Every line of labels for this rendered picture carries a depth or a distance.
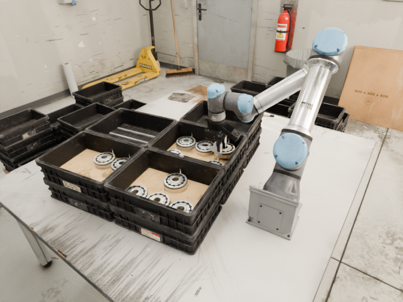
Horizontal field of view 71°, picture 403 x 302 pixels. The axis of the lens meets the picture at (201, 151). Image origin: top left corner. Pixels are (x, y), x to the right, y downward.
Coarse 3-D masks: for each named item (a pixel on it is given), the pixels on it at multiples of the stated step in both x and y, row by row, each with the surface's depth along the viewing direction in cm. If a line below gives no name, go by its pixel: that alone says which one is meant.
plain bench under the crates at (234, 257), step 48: (336, 144) 174; (0, 192) 144; (48, 192) 143; (240, 192) 140; (336, 192) 138; (48, 240) 118; (96, 240) 118; (144, 240) 117; (240, 240) 116; (288, 240) 116; (336, 240) 115; (96, 288) 103; (144, 288) 100; (192, 288) 100; (240, 288) 99; (288, 288) 99
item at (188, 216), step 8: (144, 152) 131; (160, 152) 130; (184, 160) 125; (192, 160) 124; (216, 168) 119; (112, 176) 116; (216, 176) 114; (104, 184) 112; (216, 184) 113; (112, 192) 111; (120, 192) 108; (128, 192) 108; (208, 192) 107; (136, 200) 106; (144, 200) 104; (152, 200) 104; (200, 200) 104; (160, 208) 102; (168, 208) 100; (200, 208) 103; (176, 216) 100; (184, 216) 98; (192, 216) 98
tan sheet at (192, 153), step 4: (172, 148) 151; (176, 148) 151; (184, 152) 147; (188, 152) 147; (192, 152) 147; (192, 156) 144; (196, 156) 144; (200, 156) 144; (204, 156) 144; (208, 156) 144; (212, 156) 143; (216, 156) 143; (204, 160) 141; (208, 160) 141; (220, 160) 141; (224, 160) 141
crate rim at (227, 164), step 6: (180, 120) 155; (174, 126) 151; (204, 126) 149; (156, 138) 140; (246, 138) 140; (150, 144) 135; (240, 144) 134; (162, 150) 131; (234, 150) 130; (186, 156) 127; (234, 156) 128; (204, 162) 122; (210, 162) 122; (228, 162) 122
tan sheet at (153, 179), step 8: (144, 176) 131; (152, 176) 131; (160, 176) 131; (136, 184) 127; (144, 184) 127; (152, 184) 127; (160, 184) 127; (192, 184) 126; (200, 184) 126; (152, 192) 122; (168, 192) 122; (184, 192) 122; (192, 192) 122; (200, 192) 121; (176, 200) 118; (192, 200) 118
